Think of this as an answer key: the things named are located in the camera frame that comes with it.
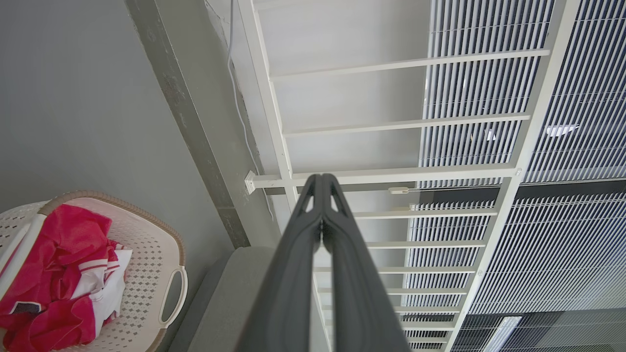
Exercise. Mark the cream perforated plastic laundry basket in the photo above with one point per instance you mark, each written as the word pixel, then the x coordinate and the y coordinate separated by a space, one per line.
pixel 146 254

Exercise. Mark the grey concrete pillar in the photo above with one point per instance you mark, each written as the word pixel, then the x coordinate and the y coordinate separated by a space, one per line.
pixel 190 127

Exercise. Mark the white metal rack frame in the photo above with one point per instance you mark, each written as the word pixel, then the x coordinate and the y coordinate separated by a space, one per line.
pixel 391 173

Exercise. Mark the red and white garment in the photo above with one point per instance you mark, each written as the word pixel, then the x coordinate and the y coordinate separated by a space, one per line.
pixel 54 274

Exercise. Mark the small white blind pull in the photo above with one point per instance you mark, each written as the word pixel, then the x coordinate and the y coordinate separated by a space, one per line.
pixel 400 190

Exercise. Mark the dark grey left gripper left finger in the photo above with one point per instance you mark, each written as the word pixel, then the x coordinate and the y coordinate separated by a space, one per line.
pixel 286 288

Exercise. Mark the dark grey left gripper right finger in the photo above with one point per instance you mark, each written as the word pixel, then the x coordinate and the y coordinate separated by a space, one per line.
pixel 362 298

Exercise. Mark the white slatted window blinds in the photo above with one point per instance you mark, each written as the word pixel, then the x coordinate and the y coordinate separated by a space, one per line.
pixel 562 244

